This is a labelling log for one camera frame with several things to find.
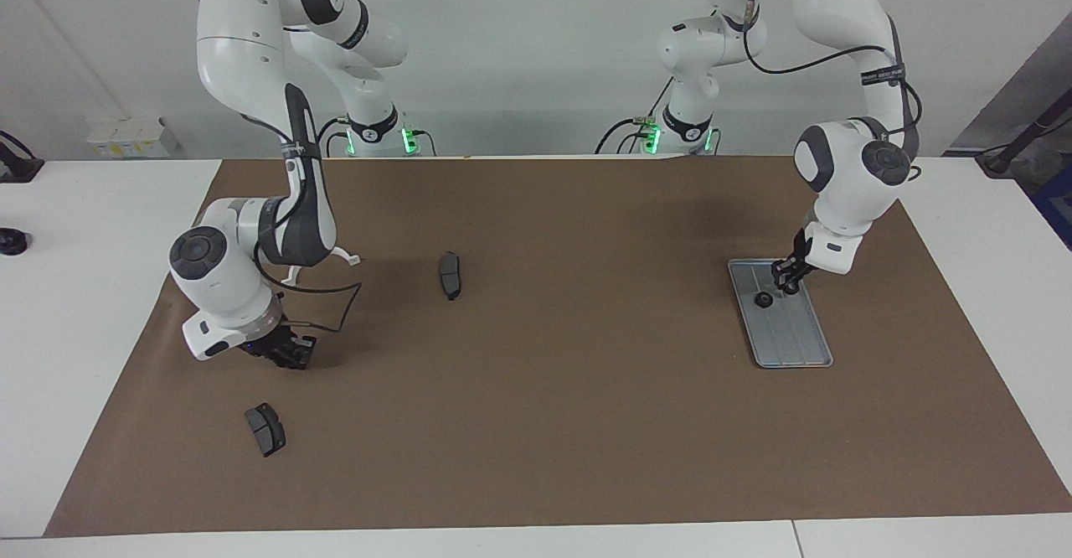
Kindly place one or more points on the silver metal tray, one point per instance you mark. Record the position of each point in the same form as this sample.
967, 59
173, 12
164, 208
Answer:
791, 340

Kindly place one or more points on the black round knob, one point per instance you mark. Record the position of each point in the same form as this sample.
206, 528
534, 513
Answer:
12, 242

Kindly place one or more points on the white wall box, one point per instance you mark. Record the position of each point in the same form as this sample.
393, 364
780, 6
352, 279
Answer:
130, 139

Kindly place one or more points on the dark grey slotted brake pad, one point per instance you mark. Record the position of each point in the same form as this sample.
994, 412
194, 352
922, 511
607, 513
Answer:
266, 432

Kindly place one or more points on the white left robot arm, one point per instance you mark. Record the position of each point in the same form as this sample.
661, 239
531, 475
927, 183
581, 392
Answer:
846, 198

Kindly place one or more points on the brown table mat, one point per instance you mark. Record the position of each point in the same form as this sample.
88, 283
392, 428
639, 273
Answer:
536, 424

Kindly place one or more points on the black table clamp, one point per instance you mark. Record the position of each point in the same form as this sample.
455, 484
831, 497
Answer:
17, 168

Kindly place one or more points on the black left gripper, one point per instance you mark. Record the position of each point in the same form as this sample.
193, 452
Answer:
800, 250

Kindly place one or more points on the white curved plastic bracket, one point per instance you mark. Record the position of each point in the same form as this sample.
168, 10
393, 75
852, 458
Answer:
353, 260

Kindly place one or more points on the blue crate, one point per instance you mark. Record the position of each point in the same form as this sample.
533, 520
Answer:
1057, 206

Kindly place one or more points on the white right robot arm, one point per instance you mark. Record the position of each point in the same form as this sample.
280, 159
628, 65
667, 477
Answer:
222, 281

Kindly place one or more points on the black stand pole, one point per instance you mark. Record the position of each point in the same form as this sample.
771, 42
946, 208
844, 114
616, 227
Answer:
997, 164

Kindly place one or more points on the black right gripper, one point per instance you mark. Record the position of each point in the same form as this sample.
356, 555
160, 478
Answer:
266, 344

